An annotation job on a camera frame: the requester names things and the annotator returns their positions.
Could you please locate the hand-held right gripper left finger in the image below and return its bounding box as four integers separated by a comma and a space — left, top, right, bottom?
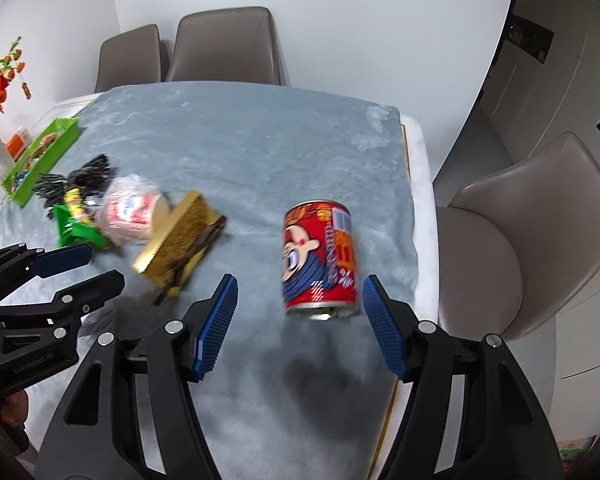
32, 273, 239, 480

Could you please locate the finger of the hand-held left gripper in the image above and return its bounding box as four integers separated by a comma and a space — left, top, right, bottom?
0, 243, 94, 306
0, 269, 126, 321

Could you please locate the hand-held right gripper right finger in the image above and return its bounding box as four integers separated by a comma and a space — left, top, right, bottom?
362, 274, 566, 480

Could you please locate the instant cup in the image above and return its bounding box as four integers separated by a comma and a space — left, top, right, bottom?
94, 174, 173, 247

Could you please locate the black string bundle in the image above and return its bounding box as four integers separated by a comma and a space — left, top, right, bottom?
32, 154, 117, 211

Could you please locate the red cartoon can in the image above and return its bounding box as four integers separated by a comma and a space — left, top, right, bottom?
281, 201, 358, 322

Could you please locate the person's left hand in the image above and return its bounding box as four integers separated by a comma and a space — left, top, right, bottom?
0, 389, 30, 428

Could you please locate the green snack wrapper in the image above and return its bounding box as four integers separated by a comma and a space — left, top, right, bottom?
54, 187, 112, 251

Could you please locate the green tray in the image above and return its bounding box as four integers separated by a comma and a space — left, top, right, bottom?
2, 116, 83, 207

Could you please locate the gold foil box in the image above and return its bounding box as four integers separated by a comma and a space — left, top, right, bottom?
132, 190, 227, 306

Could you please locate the orange small box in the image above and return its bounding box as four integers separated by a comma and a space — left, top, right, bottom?
6, 129, 33, 158

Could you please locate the taupe leather chair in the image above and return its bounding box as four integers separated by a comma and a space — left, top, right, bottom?
94, 24, 171, 93
432, 132, 600, 342
165, 6, 287, 86

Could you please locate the grey velvet table cloth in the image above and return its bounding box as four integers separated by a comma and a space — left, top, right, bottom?
0, 81, 421, 480

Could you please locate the green white carton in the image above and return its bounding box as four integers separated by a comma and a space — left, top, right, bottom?
555, 435, 597, 476

